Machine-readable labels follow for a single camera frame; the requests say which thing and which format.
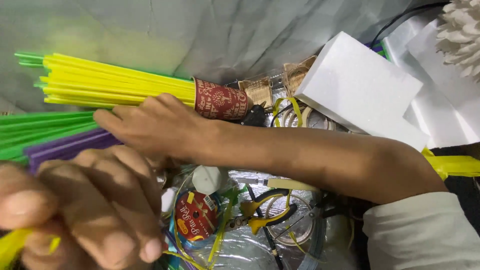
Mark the person's left hand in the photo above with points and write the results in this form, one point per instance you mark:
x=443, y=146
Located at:
x=93, y=195

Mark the person's right hand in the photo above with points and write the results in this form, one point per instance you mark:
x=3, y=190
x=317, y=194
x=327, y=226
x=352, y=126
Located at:
x=165, y=131

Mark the person's right fingers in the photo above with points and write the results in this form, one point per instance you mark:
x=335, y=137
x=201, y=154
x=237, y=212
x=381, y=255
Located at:
x=120, y=120

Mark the yellow paper strip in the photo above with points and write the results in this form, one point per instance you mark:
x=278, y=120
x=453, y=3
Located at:
x=9, y=245

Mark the bundle of yellow and green sticks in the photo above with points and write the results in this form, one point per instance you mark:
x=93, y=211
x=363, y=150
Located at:
x=112, y=82

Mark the bundle of purple sticks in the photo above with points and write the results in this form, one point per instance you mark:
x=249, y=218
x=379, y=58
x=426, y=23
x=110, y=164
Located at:
x=67, y=148

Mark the red printed paper cup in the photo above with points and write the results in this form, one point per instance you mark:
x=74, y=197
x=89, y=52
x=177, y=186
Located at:
x=219, y=99

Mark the red ribbon spool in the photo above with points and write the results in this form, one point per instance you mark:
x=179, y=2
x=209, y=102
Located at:
x=195, y=217

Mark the black tool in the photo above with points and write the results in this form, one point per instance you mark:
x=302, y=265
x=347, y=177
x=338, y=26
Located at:
x=255, y=116

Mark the grey crumpled sheet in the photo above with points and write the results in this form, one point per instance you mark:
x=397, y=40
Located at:
x=225, y=33

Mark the brown paper tag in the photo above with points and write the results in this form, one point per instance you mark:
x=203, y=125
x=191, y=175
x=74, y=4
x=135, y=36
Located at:
x=296, y=75
x=257, y=92

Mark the thin yellow ribbon strands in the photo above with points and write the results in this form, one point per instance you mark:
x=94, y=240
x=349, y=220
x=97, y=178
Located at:
x=221, y=232

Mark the roll of white tape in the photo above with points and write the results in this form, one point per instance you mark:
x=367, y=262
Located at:
x=296, y=118

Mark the yellow ribbon loop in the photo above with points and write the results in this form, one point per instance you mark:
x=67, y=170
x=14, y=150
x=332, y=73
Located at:
x=296, y=107

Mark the yellow craft knife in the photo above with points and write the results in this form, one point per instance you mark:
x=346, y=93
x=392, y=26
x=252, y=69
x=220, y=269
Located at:
x=288, y=183

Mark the silver foil sheet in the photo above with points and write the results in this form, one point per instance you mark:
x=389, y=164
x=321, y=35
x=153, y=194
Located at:
x=247, y=255

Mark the black pencil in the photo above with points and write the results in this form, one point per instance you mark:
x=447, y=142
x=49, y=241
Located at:
x=270, y=243

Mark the clear tape roll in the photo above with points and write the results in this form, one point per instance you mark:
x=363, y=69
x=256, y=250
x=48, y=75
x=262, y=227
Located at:
x=305, y=230

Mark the white foam block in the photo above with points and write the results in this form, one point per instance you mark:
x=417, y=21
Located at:
x=356, y=90

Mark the white sleeve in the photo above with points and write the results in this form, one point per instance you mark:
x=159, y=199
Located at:
x=420, y=236

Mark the stack of white sheets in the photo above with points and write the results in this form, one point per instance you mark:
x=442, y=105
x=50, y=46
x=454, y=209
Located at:
x=450, y=93

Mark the wide yellow ribbon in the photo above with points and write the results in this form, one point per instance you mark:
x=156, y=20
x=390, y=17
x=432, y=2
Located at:
x=453, y=165

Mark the white paper flower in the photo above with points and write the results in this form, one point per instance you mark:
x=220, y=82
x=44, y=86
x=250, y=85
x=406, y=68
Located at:
x=461, y=37

